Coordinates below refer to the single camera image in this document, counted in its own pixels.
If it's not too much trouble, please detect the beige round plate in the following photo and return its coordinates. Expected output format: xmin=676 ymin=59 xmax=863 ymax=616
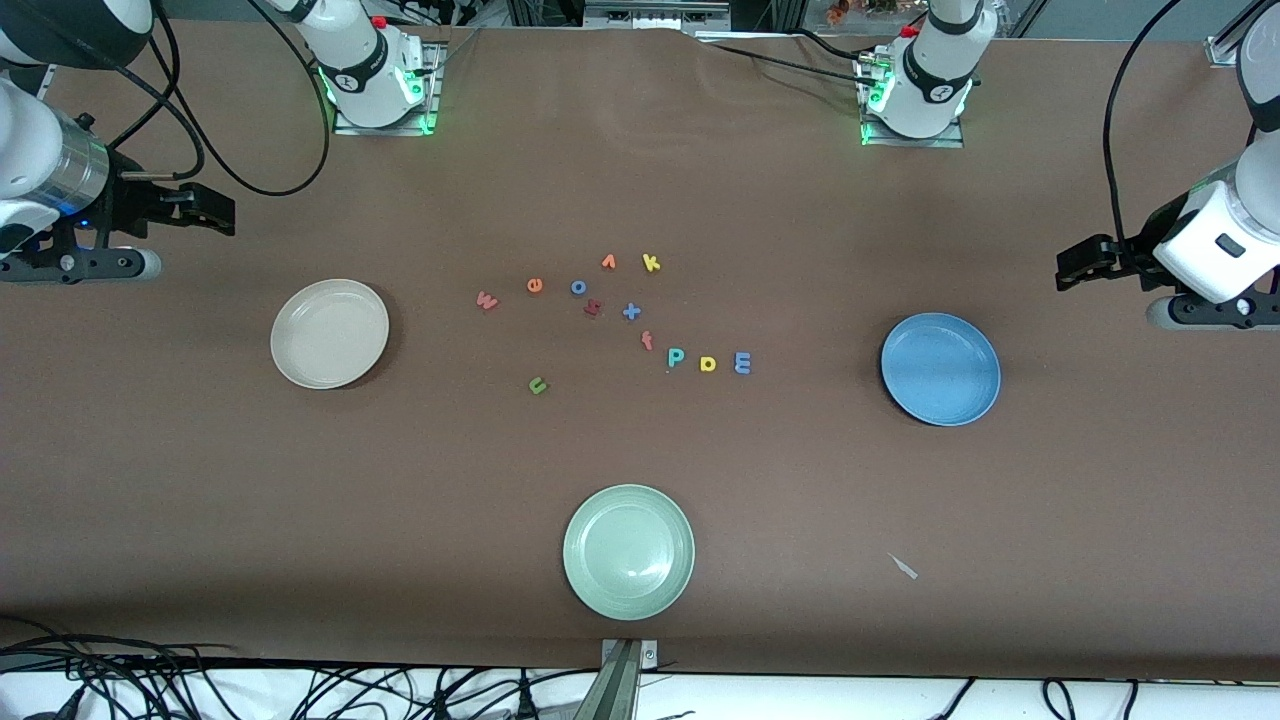
xmin=270 ymin=279 xmax=391 ymax=390

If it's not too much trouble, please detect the blue round plate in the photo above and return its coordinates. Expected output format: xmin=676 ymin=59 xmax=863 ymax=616
xmin=880 ymin=312 xmax=1002 ymax=428

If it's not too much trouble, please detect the grey power strip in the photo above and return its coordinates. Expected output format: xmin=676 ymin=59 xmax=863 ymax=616
xmin=585 ymin=0 xmax=731 ymax=31

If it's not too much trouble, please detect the pale green round plate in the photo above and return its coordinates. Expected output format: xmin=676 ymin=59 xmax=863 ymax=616
xmin=562 ymin=484 xmax=696 ymax=622

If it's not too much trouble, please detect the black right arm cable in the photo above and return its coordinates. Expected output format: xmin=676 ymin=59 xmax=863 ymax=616
xmin=100 ymin=0 xmax=333 ymax=198

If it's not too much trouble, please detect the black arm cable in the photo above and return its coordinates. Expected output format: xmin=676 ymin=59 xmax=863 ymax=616
xmin=100 ymin=0 xmax=333 ymax=198
xmin=1100 ymin=0 xmax=1183 ymax=266

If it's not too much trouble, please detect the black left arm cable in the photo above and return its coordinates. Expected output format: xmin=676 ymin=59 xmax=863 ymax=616
xmin=1100 ymin=0 xmax=1183 ymax=266

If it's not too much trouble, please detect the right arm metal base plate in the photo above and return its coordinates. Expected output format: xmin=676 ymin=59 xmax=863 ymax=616
xmin=333 ymin=38 xmax=442 ymax=137

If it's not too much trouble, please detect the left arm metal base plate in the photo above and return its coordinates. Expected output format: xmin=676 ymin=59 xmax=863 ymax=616
xmin=860 ymin=55 xmax=966 ymax=149

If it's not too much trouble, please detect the black base power cable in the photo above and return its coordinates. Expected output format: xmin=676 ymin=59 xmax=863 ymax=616
xmin=695 ymin=28 xmax=886 ymax=91

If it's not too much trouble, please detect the thin black floor cable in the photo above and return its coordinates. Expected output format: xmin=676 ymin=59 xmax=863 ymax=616
xmin=930 ymin=677 xmax=1143 ymax=720

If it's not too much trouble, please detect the black floor cable bundle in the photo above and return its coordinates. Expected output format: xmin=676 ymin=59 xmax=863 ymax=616
xmin=0 ymin=615 xmax=601 ymax=720

